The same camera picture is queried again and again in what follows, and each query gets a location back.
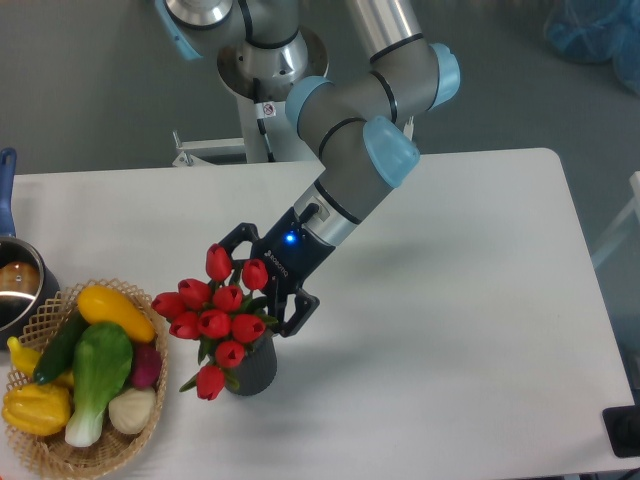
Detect blue handled saucepan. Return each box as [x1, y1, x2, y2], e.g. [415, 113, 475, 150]
[1, 147, 59, 350]

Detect blue plastic bag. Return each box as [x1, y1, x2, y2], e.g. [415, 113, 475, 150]
[543, 1, 639, 94]

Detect small yellow banana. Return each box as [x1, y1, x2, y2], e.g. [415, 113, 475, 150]
[7, 336, 74, 389]

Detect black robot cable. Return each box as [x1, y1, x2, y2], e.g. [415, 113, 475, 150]
[252, 77, 276, 163]

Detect black device at edge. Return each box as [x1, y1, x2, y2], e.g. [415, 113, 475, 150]
[602, 405, 639, 458]

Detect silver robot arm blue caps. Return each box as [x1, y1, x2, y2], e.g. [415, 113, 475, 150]
[155, 1, 461, 337]

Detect dark green cucumber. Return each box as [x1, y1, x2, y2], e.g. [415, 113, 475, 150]
[32, 310, 89, 385]

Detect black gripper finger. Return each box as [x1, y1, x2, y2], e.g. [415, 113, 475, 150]
[218, 222, 263, 263]
[267, 285, 320, 337]

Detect woven wicker basket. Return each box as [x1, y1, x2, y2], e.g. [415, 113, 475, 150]
[1, 279, 169, 479]

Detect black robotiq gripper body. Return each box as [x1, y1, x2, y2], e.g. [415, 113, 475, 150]
[251, 207, 336, 295]

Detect yellow bell pepper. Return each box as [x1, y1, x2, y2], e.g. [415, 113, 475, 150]
[2, 383, 71, 436]

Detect yellow squash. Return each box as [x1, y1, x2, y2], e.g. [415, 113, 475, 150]
[76, 285, 156, 343]

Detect green bok choy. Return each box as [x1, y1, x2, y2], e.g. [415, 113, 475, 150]
[65, 322, 133, 448]

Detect red tulip bouquet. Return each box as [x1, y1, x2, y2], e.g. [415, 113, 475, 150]
[152, 244, 276, 401]

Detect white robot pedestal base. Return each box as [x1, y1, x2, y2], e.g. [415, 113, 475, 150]
[169, 4, 431, 163]

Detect white garlic bulb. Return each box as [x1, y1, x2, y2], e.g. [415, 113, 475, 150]
[108, 388, 156, 435]

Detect dark grey ribbed vase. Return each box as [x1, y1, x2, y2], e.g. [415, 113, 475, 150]
[225, 333, 277, 396]

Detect purple red radish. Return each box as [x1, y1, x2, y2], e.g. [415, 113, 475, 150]
[130, 344, 162, 389]

